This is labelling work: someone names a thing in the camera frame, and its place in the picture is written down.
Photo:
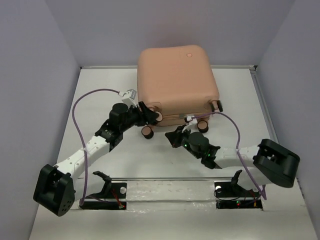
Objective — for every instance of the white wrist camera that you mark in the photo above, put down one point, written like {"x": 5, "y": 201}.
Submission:
{"x": 190, "y": 122}
{"x": 128, "y": 97}

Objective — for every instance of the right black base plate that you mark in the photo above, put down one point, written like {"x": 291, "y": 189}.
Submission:
{"x": 229, "y": 196}

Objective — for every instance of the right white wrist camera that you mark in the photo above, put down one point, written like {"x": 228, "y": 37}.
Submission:
{"x": 190, "y": 122}

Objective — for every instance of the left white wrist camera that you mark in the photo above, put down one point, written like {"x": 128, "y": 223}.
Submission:
{"x": 128, "y": 97}

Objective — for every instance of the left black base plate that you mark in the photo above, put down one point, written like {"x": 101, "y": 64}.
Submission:
{"x": 112, "y": 199}

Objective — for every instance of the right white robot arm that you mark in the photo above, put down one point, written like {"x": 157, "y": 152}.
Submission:
{"x": 260, "y": 165}

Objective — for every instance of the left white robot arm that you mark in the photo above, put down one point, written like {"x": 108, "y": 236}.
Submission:
{"x": 59, "y": 186}

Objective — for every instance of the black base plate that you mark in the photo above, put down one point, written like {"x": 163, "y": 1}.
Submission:
{"x": 112, "y": 199}
{"x": 229, "y": 196}

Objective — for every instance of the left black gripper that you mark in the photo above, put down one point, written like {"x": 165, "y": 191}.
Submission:
{"x": 146, "y": 116}

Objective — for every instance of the pink hard-shell suitcase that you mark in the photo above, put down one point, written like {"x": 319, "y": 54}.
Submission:
{"x": 178, "y": 82}

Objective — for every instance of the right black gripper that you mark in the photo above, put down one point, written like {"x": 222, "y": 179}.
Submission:
{"x": 175, "y": 136}

